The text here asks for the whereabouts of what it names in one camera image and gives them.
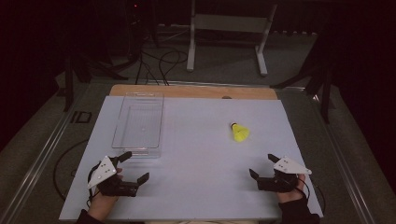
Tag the clear plastic container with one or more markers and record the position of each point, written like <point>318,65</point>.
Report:
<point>138,124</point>

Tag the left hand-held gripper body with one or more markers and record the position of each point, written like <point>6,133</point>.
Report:
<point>104,169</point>

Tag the white metal stand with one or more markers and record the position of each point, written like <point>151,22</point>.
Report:
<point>229,23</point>

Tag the yellow shuttlecock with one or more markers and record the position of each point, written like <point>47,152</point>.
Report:
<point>240,133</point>

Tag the black stand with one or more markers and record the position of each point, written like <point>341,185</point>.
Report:
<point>70,77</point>
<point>325,90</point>

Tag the metal floor rail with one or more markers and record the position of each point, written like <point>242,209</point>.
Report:
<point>37,161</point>
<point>345,161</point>

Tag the person's left hand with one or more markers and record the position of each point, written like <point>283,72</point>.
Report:
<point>102,203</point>

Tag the white table board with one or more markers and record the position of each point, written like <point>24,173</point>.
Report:
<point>199,161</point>

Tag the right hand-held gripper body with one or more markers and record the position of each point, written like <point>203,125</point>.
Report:
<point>288,166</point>

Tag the person's right hand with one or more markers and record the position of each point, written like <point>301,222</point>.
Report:
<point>292,195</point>

